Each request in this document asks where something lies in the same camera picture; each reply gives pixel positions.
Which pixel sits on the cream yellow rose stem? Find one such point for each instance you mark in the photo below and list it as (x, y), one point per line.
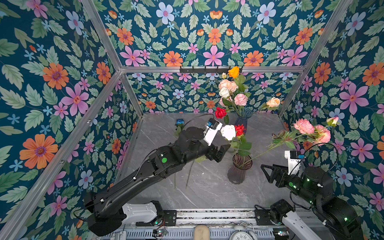
(272, 104)

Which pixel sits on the red rose stem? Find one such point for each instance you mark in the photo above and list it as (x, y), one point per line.
(228, 115)
(243, 146)

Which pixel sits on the mixed flower bunch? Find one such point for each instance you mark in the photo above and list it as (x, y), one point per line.
(198, 160)

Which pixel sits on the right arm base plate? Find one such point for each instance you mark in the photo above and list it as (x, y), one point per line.
(272, 216)

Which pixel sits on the dark purple glass vase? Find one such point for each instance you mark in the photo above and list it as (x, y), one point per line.
(237, 172)

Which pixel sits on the peach peony flower stem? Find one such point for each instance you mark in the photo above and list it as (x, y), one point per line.
(226, 80)

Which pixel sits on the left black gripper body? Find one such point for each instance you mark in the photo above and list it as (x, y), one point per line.
(213, 150)

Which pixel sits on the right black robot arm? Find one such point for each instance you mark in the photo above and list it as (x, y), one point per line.
(316, 188)

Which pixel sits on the beige wooden handle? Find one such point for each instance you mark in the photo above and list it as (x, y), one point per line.
(201, 232)

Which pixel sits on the deep pink peony stem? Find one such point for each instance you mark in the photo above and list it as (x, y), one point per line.
(303, 132)

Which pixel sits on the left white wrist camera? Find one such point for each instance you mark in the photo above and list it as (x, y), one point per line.
(211, 129)

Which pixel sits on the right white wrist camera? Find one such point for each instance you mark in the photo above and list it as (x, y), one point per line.
(295, 159)

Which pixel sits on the black hook rail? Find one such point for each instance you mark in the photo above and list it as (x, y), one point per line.
(205, 70)

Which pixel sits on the blue purple glass vase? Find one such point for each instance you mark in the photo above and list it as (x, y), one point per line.
(242, 119)

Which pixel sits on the aluminium mounting rail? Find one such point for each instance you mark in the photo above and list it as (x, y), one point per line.
(130, 214)

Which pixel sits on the pink peony flower stem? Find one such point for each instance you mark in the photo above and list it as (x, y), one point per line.
(235, 103)

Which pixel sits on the orange yellow rose stem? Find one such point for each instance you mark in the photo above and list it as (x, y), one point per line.
(234, 72)

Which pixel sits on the white alarm clock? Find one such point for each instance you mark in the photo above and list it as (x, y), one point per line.
(240, 233)

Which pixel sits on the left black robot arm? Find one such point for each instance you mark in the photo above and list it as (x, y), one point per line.
(106, 207)

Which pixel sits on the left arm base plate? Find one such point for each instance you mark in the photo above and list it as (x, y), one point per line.
(166, 218)

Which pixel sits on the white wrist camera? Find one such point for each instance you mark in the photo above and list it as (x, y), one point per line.
(211, 129)
(295, 159)

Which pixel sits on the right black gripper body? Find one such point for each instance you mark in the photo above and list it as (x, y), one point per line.
(293, 183)

